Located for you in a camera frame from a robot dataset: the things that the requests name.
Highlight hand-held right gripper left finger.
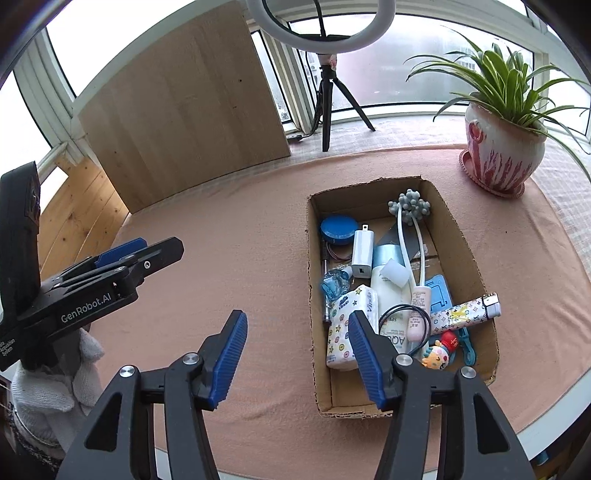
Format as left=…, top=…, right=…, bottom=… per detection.
left=55, top=310, right=249, bottom=480

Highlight pine plank panel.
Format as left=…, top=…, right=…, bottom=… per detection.
left=37, top=154, right=131, bottom=282

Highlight person's left hand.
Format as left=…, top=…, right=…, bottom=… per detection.
left=11, top=325, right=106, bottom=444

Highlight cardboard box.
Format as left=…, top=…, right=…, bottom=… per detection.
left=306, top=175, right=501, bottom=418

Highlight blue phone stand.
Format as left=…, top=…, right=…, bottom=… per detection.
left=424, top=273, right=451, bottom=315

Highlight ring light on tripod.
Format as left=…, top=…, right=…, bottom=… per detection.
left=245, top=0, right=398, bottom=153

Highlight orange cartoon figure keychain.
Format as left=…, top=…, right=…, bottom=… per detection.
left=421, top=330, right=462, bottom=372

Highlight patterned lighter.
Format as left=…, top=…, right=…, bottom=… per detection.
left=429, top=292, right=502, bottom=334

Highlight black hair tie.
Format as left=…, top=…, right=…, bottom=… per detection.
left=379, top=305, right=432, bottom=354

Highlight pink cosmetic tube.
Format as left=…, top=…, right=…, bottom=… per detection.
left=407, top=285, right=428, bottom=342

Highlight light wooden board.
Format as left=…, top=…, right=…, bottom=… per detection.
left=76, top=0, right=293, bottom=215

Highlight white charger plug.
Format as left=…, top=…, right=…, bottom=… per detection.
left=352, top=224, right=375, bottom=280

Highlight dark card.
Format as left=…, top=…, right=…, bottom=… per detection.
left=375, top=222, right=439, bottom=261

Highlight round blue tape measure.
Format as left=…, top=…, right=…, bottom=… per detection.
left=320, top=216, right=360, bottom=246

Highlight white massager grey balls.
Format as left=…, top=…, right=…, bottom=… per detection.
left=387, top=188, right=433, bottom=296

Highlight white sunscreen bottle blue cap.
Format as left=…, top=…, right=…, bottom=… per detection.
left=370, top=244, right=421, bottom=361

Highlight white window frame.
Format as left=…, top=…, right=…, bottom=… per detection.
left=0, top=0, right=591, bottom=167

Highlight blue plastic clip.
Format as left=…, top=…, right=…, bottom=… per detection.
left=450, top=328, right=478, bottom=367

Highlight potted spider plant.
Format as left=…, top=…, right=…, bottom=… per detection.
left=405, top=28, right=591, bottom=192

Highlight pink plant saucer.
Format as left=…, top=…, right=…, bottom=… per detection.
left=458, top=148, right=528, bottom=200

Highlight black ring light cable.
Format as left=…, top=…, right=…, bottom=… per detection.
left=286, top=83, right=324, bottom=143

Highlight small clear blue bottle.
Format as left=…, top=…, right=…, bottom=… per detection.
left=321, top=265, right=354, bottom=303

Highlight star print tissue pack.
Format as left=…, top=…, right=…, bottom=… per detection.
left=325, top=285, right=380, bottom=371

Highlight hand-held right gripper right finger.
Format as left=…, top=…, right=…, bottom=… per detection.
left=347, top=311, right=539, bottom=480

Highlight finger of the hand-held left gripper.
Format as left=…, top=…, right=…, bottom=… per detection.
left=121, top=236, right=186, bottom=301
left=93, top=237, right=149, bottom=270

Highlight translucent white cap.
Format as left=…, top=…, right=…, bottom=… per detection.
left=381, top=259, right=409, bottom=286

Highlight person's left forearm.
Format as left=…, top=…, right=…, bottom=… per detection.
left=7, top=415, right=70, bottom=472

